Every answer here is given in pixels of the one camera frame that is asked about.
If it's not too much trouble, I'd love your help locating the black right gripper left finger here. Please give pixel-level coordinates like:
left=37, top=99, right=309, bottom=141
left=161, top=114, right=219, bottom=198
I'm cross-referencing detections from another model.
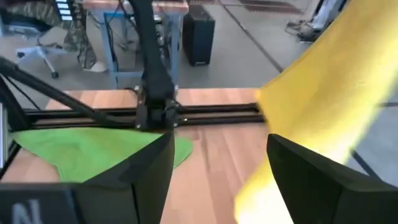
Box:
left=0, top=130, right=175, bottom=224

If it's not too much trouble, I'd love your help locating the bright green microfiber towel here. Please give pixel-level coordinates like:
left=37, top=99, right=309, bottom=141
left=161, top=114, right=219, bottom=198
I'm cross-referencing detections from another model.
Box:
left=11, top=126, right=194, bottom=184

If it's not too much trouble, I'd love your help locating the black box speaker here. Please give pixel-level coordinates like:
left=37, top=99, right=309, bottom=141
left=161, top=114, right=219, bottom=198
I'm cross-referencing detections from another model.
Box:
left=182, top=4, right=216, bottom=67

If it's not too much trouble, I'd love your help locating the black floor mat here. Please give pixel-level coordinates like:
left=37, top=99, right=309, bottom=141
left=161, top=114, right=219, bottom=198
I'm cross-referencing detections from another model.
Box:
left=239, top=0, right=304, bottom=15

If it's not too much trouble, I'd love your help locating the camouflage patterned garment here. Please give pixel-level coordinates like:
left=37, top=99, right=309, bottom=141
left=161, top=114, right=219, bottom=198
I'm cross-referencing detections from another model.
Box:
left=4, top=0, right=98, bottom=71

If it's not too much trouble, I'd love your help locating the white-based office chair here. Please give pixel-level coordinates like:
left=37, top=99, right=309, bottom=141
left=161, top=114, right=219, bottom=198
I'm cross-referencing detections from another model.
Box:
left=15, top=21, right=62, bottom=79

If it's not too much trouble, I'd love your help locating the yellow microfiber towel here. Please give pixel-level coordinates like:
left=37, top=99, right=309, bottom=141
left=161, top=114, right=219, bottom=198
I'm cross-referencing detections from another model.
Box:
left=233, top=0, right=398, bottom=224

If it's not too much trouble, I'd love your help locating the blue-legged wooden workbench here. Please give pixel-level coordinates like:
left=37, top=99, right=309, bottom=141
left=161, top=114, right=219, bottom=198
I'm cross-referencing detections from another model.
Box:
left=82, top=0, right=190, bottom=90

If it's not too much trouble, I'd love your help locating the black aluminium table frame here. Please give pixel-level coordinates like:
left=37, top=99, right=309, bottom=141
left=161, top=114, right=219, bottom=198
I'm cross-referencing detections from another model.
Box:
left=0, top=55, right=268, bottom=175

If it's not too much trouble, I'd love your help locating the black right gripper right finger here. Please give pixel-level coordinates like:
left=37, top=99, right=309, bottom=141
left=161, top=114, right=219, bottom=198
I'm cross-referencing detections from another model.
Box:
left=267, top=134, right=398, bottom=224

